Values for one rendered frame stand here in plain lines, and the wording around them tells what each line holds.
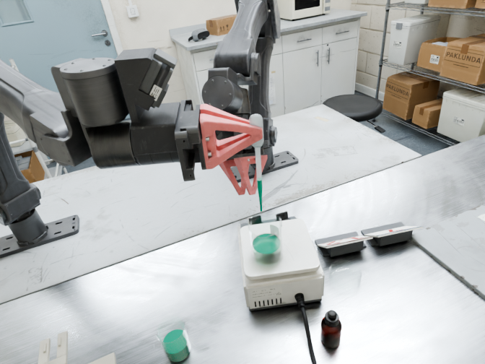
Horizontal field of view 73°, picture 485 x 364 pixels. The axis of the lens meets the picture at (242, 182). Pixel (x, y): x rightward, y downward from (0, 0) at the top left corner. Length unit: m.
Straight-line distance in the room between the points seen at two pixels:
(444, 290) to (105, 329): 0.57
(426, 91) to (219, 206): 2.59
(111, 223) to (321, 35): 2.78
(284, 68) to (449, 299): 2.73
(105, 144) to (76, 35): 2.91
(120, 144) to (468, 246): 0.62
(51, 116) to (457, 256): 0.69
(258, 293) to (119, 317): 0.25
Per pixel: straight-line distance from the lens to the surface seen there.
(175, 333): 0.57
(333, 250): 0.65
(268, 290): 0.55
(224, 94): 0.56
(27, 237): 0.89
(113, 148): 0.41
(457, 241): 0.75
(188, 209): 0.82
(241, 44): 0.67
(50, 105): 0.50
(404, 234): 0.71
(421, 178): 0.92
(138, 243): 0.77
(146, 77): 0.38
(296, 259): 0.54
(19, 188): 0.81
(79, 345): 0.66
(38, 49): 3.34
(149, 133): 0.38
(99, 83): 0.38
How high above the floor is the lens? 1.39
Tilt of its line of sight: 34 degrees down
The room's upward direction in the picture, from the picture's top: 7 degrees counter-clockwise
